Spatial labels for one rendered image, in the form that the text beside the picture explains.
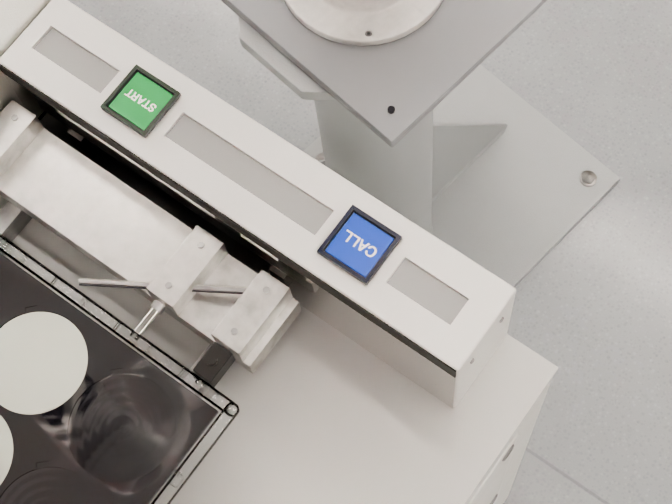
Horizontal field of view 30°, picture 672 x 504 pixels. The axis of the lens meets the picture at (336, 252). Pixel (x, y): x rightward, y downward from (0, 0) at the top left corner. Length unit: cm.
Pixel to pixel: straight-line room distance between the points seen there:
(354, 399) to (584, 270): 99
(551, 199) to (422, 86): 87
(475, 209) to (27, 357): 113
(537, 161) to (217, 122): 110
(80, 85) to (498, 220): 108
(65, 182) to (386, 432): 41
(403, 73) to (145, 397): 45
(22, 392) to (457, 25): 60
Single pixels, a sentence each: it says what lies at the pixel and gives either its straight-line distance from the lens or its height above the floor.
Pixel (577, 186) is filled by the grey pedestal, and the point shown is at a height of 1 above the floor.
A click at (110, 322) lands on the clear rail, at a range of 122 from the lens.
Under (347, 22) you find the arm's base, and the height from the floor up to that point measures 84.
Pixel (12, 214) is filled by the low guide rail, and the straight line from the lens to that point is 134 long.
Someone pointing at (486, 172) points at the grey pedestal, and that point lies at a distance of 221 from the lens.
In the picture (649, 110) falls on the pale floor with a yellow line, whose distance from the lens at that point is 231.
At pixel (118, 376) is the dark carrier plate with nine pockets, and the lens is 120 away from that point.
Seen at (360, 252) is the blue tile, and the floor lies 96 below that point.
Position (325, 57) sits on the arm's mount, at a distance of 137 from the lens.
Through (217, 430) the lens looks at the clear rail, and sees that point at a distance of 117.
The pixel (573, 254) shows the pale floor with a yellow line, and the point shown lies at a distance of 218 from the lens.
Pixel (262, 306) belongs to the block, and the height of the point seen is 91.
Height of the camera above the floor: 203
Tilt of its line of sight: 69 degrees down
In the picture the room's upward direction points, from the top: 10 degrees counter-clockwise
